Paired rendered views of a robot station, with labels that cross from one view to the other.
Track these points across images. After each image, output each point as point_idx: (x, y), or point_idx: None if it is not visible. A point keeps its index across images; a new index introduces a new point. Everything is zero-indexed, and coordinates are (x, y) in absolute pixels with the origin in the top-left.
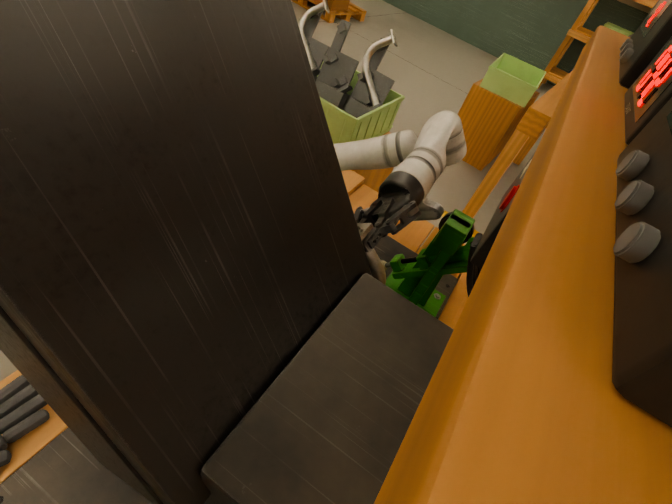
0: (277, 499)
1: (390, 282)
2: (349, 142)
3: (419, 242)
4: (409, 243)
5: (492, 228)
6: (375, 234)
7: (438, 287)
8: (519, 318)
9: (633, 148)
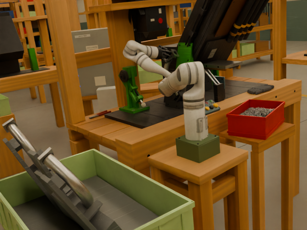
0: None
1: (140, 108)
2: (158, 65)
3: (107, 125)
4: (113, 124)
5: (165, 22)
6: (170, 51)
7: (117, 112)
8: None
9: None
